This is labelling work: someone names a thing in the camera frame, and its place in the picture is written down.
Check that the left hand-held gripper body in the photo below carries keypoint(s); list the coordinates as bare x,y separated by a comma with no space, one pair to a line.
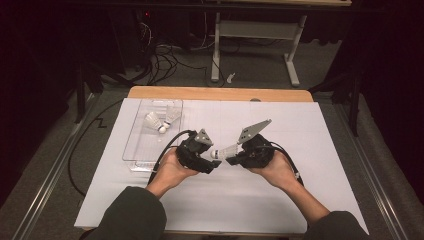
191,153

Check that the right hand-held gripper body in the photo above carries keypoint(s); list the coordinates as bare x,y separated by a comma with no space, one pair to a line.
256,153

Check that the white plastic shuttlecock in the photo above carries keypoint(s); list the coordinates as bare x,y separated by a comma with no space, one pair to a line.
172,115
226,151
152,120

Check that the clear plastic tray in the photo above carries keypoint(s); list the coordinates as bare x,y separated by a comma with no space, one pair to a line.
146,146

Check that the person's left hand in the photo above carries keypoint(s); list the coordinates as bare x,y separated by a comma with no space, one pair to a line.
170,173

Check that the person's right hand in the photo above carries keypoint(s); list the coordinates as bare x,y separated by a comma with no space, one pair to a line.
280,173

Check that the small white floor scrap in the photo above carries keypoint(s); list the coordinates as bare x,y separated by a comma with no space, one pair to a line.
230,78

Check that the black metal stand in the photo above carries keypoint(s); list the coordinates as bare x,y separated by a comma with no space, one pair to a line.
355,106
80,93

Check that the black computer tower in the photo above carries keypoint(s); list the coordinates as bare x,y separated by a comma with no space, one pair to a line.
166,26

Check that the dark curtain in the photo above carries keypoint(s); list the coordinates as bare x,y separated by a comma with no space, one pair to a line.
33,83
393,83

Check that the white frame desk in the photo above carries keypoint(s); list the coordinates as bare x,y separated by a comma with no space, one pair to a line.
256,29

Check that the aluminium floor rail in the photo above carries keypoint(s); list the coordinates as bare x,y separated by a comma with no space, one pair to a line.
380,200
46,190

